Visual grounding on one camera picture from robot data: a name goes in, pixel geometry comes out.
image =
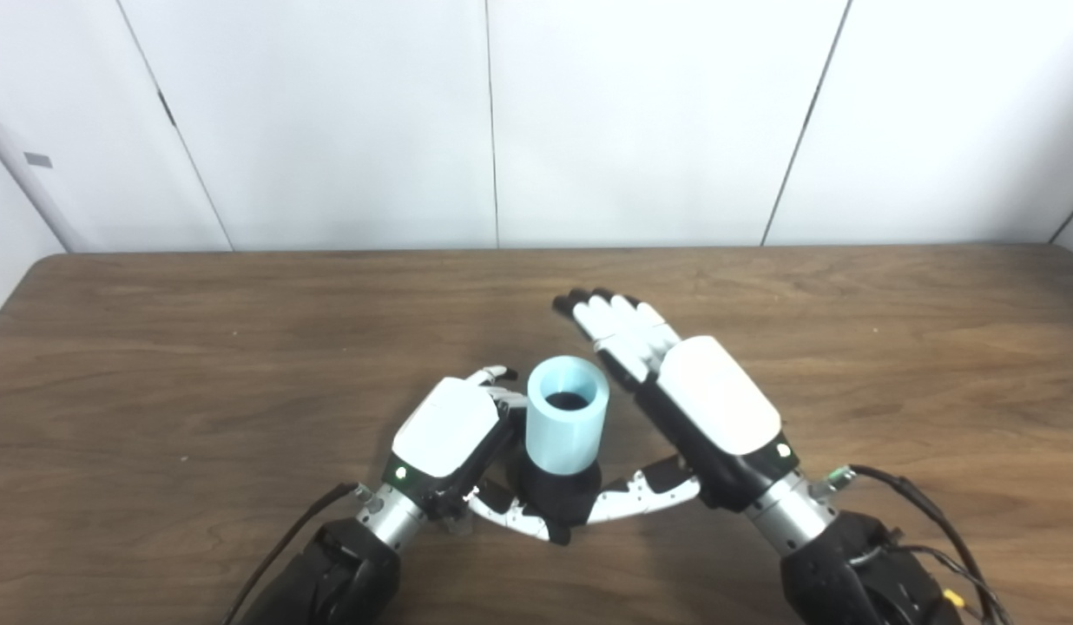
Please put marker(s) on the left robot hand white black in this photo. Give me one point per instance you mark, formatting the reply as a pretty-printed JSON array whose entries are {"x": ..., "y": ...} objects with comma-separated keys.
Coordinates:
[{"x": 441, "y": 430}]

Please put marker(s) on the small grey wall tag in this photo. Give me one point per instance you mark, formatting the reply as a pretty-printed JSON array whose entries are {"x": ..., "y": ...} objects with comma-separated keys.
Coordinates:
[{"x": 38, "y": 161}]

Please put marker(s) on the black nozzle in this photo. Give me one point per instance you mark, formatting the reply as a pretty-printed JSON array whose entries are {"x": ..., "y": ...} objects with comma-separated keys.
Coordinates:
[{"x": 558, "y": 499}]

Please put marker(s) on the black panel hinge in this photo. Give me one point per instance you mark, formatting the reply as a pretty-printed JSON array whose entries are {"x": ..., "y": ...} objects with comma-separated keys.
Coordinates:
[{"x": 167, "y": 108}]

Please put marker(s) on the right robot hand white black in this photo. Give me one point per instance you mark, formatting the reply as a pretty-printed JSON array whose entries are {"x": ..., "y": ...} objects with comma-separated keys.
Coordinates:
[{"x": 714, "y": 399}]

